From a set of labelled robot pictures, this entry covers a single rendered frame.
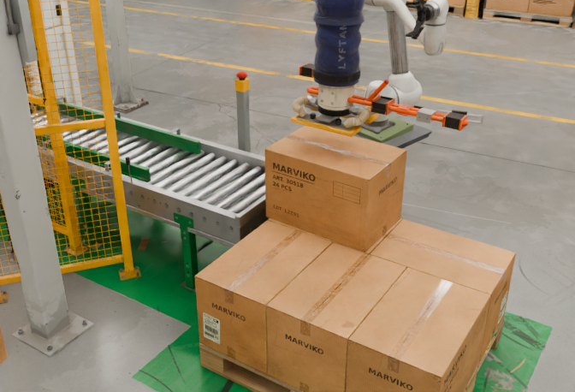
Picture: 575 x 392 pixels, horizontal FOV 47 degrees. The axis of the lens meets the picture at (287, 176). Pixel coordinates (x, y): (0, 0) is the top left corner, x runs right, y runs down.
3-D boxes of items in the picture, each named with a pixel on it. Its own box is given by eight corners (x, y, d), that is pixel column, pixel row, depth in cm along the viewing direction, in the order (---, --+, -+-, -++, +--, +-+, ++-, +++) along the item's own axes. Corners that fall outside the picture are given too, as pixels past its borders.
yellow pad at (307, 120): (290, 121, 324) (290, 112, 321) (300, 115, 331) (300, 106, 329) (352, 137, 307) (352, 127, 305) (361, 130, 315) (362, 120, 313)
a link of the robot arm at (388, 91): (357, 115, 403) (358, 80, 392) (381, 108, 411) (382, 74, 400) (372, 124, 391) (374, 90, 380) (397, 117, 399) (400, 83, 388)
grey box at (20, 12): (0, 56, 297) (-14, -13, 283) (10, 52, 301) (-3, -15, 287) (29, 62, 287) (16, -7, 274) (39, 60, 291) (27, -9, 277)
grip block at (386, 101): (370, 112, 308) (370, 100, 305) (378, 105, 315) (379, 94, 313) (386, 115, 304) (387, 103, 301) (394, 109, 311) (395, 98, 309)
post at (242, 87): (240, 217, 457) (234, 80, 412) (245, 214, 463) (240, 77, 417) (247, 221, 454) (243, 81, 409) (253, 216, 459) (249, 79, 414)
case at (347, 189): (265, 216, 352) (263, 148, 334) (306, 187, 381) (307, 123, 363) (364, 252, 322) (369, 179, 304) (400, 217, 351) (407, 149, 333)
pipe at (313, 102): (292, 114, 323) (292, 103, 321) (317, 98, 342) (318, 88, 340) (353, 128, 307) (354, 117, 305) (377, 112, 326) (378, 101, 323)
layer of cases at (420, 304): (199, 342, 323) (194, 276, 305) (305, 248, 397) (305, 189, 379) (430, 452, 265) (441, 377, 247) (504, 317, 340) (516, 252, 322)
